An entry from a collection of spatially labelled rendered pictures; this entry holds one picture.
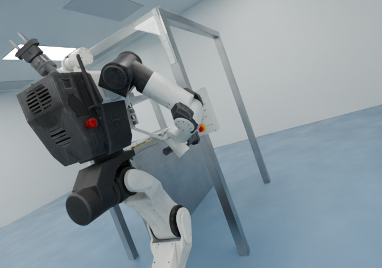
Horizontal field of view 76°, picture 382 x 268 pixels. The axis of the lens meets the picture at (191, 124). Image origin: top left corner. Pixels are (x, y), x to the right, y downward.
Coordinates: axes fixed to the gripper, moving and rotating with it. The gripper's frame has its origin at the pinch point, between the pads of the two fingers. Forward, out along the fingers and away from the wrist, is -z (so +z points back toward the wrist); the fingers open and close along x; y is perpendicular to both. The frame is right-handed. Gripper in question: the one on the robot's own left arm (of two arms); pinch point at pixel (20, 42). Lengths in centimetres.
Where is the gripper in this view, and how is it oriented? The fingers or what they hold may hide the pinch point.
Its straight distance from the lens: 146.2
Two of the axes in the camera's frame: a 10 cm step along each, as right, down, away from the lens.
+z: 6.6, 7.2, 2.1
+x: 7.4, -6.8, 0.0
